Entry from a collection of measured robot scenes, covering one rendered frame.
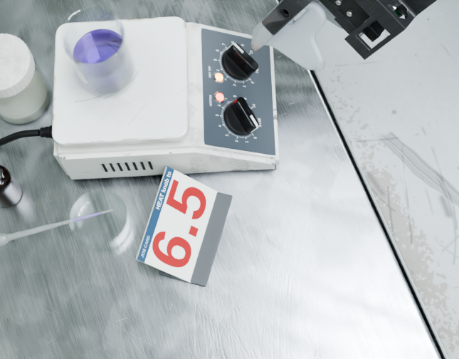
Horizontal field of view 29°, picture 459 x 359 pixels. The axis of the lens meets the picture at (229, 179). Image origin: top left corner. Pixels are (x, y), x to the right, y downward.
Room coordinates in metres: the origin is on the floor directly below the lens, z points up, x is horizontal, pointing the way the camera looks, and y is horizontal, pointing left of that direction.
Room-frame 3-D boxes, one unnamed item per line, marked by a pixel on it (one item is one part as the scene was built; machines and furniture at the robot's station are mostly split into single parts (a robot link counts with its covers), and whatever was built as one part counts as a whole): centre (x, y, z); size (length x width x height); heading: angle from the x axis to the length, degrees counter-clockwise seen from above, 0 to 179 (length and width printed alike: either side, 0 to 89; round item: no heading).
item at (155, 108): (0.37, 0.08, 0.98); 0.12 x 0.12 x 0.01; 83
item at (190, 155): (0.37, 0.05, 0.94); 0.22 x 0.13 x 0.08; 83
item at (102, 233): (0.27, 0.12, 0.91); 0.06 x 0.06 x 0.02
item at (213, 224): (0.25, 0.05, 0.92); 0.09 x 0.06 x 0.04; 155
